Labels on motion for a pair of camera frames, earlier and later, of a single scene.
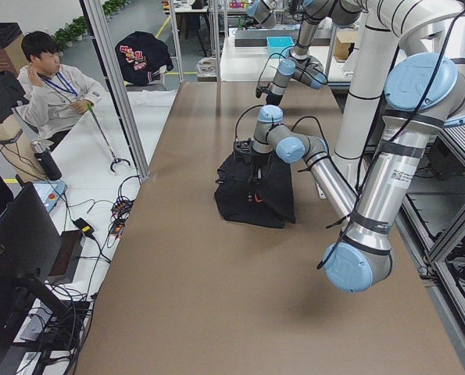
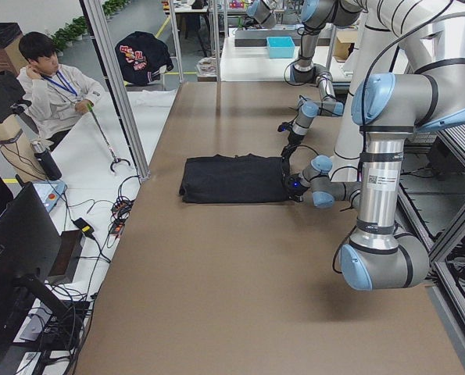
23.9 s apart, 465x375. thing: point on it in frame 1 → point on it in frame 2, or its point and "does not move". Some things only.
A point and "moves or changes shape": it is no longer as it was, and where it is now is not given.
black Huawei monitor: (21, 260) does not move
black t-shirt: (257, 192) moves or changes shape
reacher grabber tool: (115, 160) does not move
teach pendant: (50, 191) does not move
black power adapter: (86, 226) does not move
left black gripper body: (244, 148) → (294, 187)
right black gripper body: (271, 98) → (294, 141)
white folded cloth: (152, 101) does not move
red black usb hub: (120, 210) does not move
